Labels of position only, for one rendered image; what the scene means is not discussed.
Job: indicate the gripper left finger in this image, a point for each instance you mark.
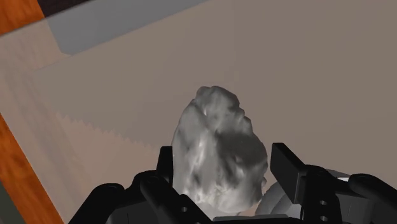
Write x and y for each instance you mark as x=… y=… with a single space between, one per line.
x=155 y=192

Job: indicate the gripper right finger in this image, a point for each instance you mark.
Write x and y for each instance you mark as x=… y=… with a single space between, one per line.
x=313 y=186

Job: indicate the grey lumpy rock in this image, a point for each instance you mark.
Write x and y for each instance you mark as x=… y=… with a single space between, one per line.
x=217 y=149

